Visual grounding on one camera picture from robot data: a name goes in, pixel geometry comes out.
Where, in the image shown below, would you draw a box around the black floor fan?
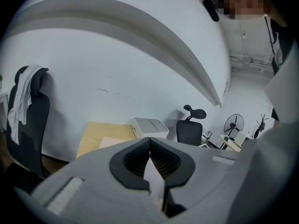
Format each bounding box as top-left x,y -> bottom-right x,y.
223,113 -> 245,140

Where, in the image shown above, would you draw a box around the black mesh chair with headrest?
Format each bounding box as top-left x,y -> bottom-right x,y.
176,104 -> 207,147

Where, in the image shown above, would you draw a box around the black coat rack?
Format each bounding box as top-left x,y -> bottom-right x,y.
254,113 -> 270,139

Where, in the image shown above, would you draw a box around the round wooden table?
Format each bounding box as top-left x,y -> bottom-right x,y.
219,134 -> 243,153

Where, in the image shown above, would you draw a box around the black padded office chair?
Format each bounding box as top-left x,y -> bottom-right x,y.
6,65 -> 51,181

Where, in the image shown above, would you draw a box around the white shelf unit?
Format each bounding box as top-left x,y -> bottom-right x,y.
0,91 -> 9,133

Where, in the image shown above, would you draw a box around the person's black clothing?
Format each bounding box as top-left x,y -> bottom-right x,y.
268,17 -> 299,77

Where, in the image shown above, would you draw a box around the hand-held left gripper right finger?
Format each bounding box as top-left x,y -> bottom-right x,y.
149,137 -> 242,219

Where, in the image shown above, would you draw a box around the white ceiling pipes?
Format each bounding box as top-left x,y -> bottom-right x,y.
230,55 -> 274,74

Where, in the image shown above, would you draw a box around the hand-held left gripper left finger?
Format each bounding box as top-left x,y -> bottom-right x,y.
31,137 -> 164,224

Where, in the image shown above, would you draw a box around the white cloth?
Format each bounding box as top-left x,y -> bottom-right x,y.
7,64 -> 45,146

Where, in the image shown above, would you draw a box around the white box with gray lid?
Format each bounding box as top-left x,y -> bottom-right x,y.
134,117 -> 170,140

